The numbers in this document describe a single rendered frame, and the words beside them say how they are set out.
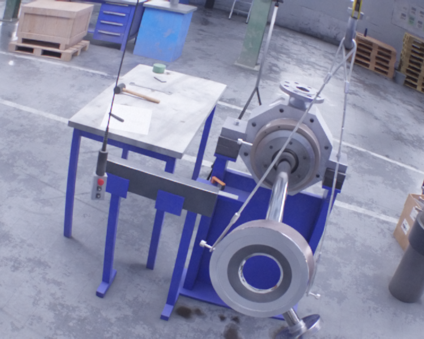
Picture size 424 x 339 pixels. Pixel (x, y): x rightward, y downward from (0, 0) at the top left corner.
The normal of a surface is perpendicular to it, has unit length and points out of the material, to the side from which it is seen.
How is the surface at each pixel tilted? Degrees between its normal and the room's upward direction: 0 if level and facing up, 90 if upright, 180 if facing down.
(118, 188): 90
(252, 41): 90
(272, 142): 90
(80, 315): 0
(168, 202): 90
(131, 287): 0
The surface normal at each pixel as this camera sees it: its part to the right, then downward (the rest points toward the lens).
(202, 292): 0.22, -0.88
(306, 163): -0.18, 0.38
